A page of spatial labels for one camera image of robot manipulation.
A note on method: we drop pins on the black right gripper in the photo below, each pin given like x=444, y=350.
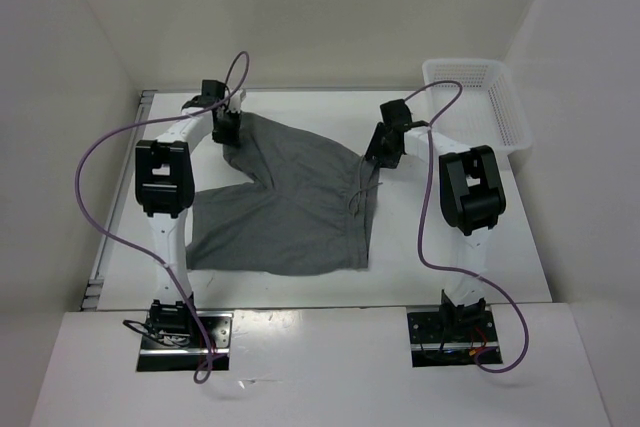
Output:
x=376, y=140

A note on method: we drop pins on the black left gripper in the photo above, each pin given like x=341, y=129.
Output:
x=233, y=138

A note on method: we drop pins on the grey shorts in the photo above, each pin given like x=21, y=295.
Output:
x=306, y=210

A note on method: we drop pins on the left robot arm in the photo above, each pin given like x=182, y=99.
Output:
x=165, y=189

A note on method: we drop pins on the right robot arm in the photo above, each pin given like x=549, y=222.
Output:
x=471, y=199

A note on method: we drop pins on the white plastic basket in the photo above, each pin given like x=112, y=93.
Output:
x=488, y=111

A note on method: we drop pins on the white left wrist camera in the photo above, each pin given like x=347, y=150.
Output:
x=234, y=105

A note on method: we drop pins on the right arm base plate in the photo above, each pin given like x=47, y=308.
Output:
x=433, y=346

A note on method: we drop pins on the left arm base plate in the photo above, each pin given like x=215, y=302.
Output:
x=177, y=353

